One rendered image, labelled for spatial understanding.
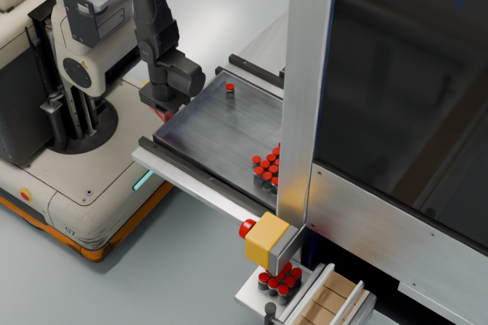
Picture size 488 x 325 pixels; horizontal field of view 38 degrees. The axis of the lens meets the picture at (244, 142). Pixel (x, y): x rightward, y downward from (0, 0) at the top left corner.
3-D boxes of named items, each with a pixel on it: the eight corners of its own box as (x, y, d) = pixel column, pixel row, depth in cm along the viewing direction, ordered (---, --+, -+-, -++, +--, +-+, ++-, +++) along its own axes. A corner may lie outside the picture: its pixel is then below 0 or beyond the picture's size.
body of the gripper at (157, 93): (173, 117, 153) (171, 93, 148) (138, 97, 157) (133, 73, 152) (192, 99, 157) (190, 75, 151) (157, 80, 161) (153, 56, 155)
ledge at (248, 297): (329, 290, 139) (330, 285, 138) (293, 340, 132) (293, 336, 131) (271, 254, 144) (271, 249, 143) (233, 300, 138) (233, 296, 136)
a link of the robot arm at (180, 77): (165, 17, 146) (138, 38, 141) (210, 38, 142) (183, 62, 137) (169, 60, 155) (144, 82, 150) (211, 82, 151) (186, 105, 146)
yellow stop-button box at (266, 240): (297, 249, 134) (299, 228, 128) (275, 277, 130) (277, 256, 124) (264, 230, 137) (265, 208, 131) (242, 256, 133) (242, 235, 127)
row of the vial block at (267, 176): (314, 143, 161) (315, 129, 158) (268, 194, 152) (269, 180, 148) (306, 138, 162) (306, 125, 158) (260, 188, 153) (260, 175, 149)
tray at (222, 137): (341, 142, 161) (343, 132, 159) (276, 218, 148) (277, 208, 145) (223, 80, 175) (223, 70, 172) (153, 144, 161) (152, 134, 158)
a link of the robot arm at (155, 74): (157, 41, 150) (140, 56, 147) (183, 54, 147) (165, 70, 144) (160, 65, 155) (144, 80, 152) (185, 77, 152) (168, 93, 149)
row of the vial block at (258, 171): (305, 138, 162) (306, 125, 158) (259, 188, 153) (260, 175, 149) (297, 134, 163) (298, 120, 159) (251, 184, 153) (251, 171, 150)
